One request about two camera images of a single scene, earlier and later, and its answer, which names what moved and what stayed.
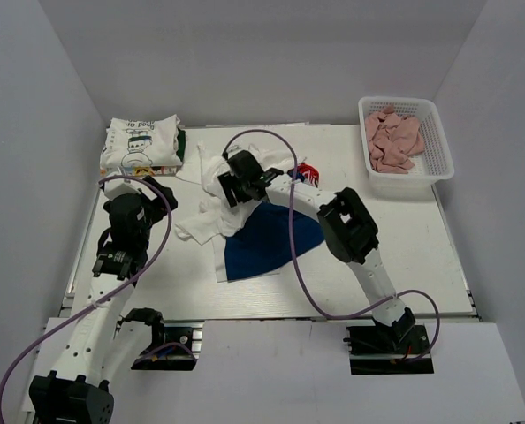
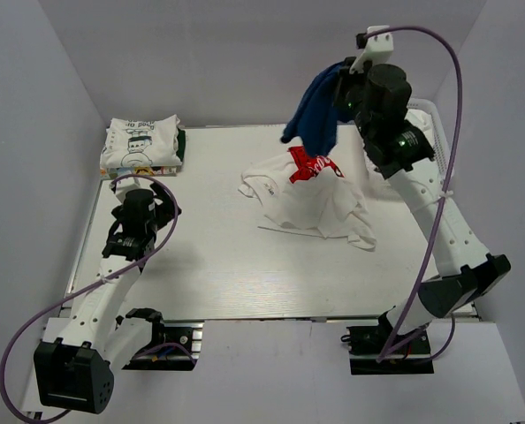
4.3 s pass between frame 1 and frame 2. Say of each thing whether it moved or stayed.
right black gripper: moved
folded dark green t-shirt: stayed
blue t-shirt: moved
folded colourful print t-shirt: stayed
